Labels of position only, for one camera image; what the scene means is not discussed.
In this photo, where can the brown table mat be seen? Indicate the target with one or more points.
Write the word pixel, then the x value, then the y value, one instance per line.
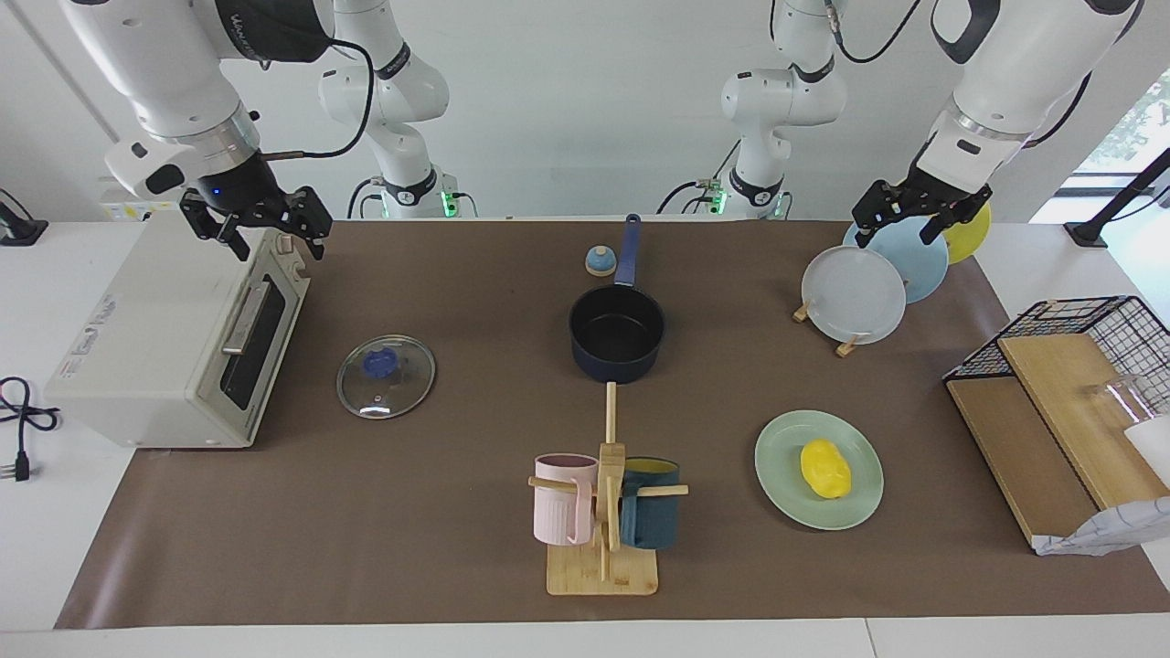
pixel 439 512

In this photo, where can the light green plate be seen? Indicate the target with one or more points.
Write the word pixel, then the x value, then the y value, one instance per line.
pixel 777 475

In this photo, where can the white checked cloth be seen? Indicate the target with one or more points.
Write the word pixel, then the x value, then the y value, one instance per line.
pixel 1111 530

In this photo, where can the wooden mug tree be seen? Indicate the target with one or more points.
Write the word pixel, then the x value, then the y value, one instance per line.
pixel 585 571

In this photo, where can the black desk mount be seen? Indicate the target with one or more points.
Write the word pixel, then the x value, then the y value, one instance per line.
pixel 18 230

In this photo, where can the white box with yellow label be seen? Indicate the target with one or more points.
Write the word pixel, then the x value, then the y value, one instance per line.
pixel 128 208

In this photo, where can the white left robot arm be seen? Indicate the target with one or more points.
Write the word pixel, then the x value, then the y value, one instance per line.
pixel 1015 73

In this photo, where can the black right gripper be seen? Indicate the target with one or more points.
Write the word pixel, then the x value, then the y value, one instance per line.
pixel 242 192

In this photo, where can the yellow plate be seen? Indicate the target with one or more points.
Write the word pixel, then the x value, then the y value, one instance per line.
pixel 973 242

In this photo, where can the glass lid with blue knob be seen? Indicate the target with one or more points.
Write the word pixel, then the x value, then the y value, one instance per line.
pixel 386 376

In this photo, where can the wooden plate rack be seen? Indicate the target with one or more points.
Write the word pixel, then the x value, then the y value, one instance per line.
pixel 847 347

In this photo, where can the dark teal mug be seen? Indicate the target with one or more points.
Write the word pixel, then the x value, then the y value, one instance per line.
pixel 651 516

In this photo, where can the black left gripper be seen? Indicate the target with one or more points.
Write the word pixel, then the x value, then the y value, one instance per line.
pixel 932 194

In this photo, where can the dark blue saucepan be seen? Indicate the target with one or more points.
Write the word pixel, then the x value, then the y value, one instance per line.
pixel 617 364

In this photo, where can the beige toaster oven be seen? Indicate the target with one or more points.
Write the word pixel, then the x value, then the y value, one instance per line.
pixel 155 338

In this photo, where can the white cup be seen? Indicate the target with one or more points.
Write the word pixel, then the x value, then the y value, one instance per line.
pixel 1152 448

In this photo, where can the black clamp stand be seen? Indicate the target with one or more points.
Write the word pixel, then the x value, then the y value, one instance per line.
pixel 1120 196

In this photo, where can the grey plate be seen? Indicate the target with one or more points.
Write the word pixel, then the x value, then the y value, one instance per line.
pixel 855 297

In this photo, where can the light blue plate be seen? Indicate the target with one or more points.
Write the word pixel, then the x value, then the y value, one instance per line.
pixel 923 265

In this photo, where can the pink ribbed mug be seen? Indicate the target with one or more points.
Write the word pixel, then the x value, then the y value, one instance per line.
pixel 559 507

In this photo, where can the small blue wooden knob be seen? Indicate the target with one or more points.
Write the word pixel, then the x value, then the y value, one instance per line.
pixel 600 263

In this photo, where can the clear drinking glass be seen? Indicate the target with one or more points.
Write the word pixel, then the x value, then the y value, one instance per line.
pixel 1120 397

